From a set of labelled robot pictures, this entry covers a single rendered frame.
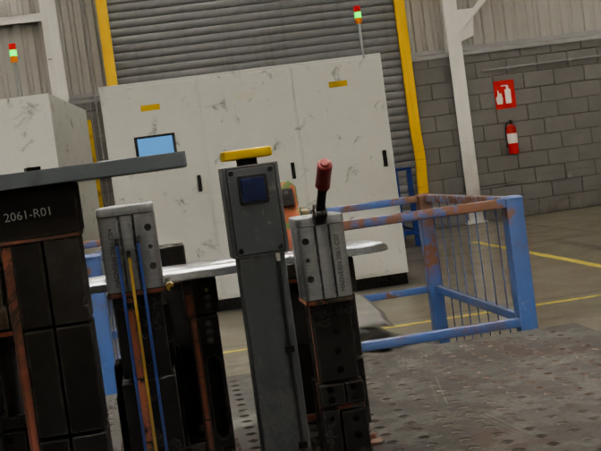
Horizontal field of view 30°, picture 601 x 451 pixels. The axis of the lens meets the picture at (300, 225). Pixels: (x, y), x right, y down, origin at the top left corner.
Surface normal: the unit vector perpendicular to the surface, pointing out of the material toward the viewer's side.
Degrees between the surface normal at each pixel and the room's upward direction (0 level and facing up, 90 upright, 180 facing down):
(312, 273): 90
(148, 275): 90
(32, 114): 90
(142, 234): 90
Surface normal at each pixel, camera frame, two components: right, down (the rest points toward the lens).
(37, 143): 0.06, 0.04
